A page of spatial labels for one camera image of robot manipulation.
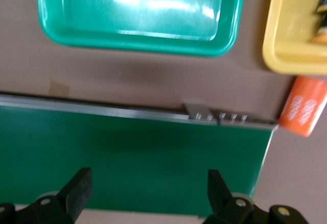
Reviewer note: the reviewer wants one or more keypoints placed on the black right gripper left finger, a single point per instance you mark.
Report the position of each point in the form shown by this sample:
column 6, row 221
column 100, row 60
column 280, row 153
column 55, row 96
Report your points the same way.
column 76, row 190

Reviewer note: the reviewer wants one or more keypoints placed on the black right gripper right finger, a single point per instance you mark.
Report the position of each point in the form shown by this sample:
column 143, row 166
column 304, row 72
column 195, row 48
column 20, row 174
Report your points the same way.
column 219, row 193

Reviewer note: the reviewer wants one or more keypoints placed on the orange cylindrical battery cell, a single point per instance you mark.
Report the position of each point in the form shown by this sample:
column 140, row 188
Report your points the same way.
column 301, row 106

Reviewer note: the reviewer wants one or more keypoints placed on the yellow push button switch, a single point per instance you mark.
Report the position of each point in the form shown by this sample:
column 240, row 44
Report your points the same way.
column 321, row 37

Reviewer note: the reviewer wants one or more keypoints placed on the green conveyor belt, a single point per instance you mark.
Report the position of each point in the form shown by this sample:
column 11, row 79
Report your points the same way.
column 127, row 152

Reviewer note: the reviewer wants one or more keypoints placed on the yellow plastic tray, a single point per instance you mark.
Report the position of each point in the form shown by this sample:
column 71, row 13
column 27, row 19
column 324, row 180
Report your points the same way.
column 281, row 55

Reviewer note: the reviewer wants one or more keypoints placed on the green plastic tray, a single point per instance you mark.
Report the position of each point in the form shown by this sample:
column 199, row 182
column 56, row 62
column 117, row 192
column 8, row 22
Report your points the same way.
column 127, row 17

